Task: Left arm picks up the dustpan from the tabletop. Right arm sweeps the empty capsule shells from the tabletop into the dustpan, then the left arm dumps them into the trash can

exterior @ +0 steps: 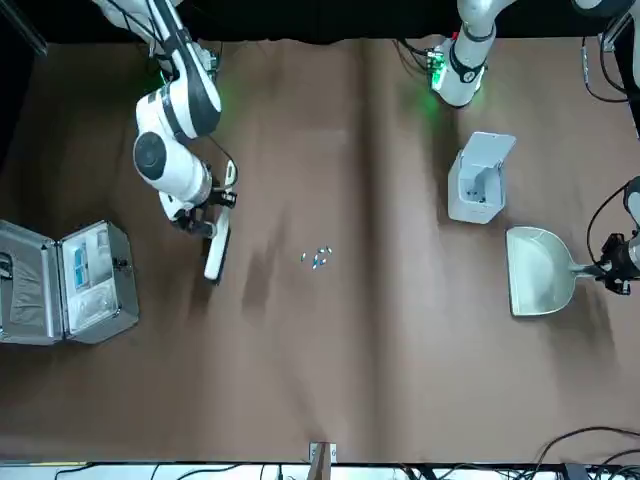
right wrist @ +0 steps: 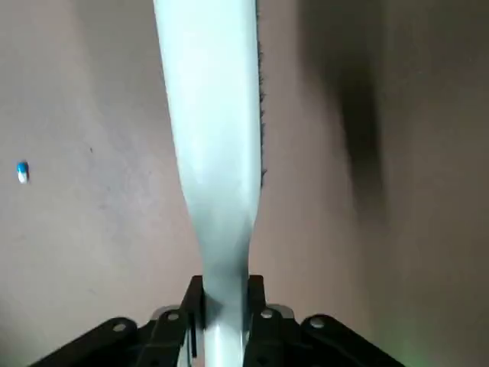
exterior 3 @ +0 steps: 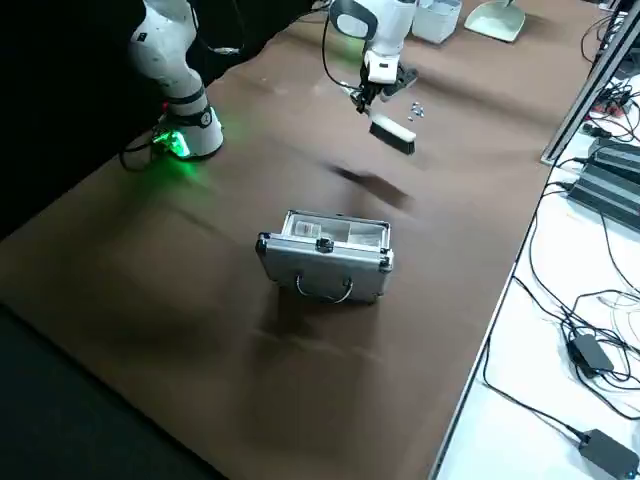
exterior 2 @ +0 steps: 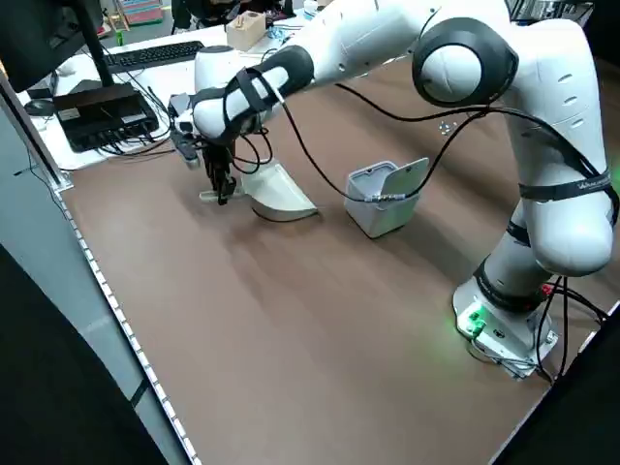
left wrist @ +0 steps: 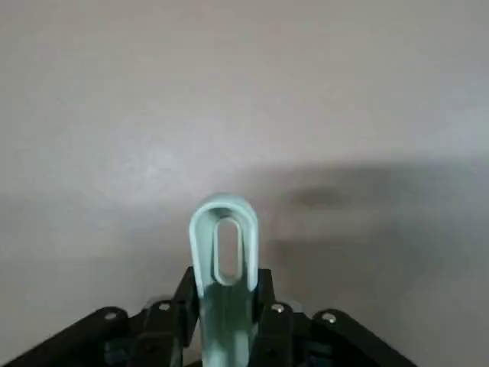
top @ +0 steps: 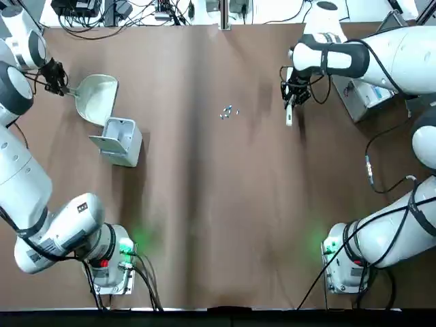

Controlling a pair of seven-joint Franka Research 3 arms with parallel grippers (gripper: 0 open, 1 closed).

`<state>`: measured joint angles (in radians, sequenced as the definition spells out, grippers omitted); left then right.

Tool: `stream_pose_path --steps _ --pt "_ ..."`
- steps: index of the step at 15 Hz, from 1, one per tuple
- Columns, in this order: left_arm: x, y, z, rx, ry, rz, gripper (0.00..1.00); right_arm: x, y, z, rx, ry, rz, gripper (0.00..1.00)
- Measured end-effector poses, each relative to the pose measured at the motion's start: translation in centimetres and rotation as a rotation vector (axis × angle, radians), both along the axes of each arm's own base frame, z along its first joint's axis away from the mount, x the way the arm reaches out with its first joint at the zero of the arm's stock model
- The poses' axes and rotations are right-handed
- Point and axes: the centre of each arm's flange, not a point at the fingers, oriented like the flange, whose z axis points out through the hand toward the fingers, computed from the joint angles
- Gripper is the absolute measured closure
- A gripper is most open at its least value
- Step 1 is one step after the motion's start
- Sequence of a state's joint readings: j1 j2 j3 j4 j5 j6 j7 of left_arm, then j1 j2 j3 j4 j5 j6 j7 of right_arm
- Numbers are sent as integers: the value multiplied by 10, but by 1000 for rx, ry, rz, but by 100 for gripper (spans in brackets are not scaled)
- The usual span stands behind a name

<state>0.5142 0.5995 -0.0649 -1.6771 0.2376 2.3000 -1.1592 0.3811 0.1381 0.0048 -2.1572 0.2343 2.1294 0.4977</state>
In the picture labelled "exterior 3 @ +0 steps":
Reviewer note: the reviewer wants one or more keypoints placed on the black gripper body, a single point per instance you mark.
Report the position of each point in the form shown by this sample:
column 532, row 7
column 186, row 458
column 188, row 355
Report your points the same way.
column 402, row 80

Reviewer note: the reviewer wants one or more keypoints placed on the white hand brush dark bristles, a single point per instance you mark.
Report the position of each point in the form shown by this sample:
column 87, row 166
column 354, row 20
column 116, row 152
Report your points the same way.
column 395, row 132

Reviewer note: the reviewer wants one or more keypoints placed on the pale green plastic dustpan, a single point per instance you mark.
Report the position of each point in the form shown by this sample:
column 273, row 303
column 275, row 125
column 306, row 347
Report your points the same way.
column 495, row 22

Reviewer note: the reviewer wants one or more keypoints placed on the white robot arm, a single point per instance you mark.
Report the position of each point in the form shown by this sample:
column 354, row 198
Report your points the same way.
column 165, row 65

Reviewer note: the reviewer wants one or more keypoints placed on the white trash can with lid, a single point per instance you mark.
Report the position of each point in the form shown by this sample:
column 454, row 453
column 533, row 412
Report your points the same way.
column 435, row 22

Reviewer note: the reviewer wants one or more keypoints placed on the open aluminium case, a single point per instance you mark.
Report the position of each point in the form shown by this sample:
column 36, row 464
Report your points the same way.
column 325, row 270

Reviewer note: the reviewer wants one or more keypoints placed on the black power supply box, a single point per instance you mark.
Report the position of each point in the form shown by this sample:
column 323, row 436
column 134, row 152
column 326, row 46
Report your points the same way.
column 617, row 152
column 605, row 195

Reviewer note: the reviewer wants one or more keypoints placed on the black power adapter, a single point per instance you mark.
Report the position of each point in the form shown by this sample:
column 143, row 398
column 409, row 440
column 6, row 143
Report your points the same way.
column 612, row 455
column 592, row 355

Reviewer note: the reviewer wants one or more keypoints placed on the aluminium frame post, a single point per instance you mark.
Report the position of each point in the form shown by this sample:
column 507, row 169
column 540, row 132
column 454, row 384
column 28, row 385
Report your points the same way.
column 585, row 95

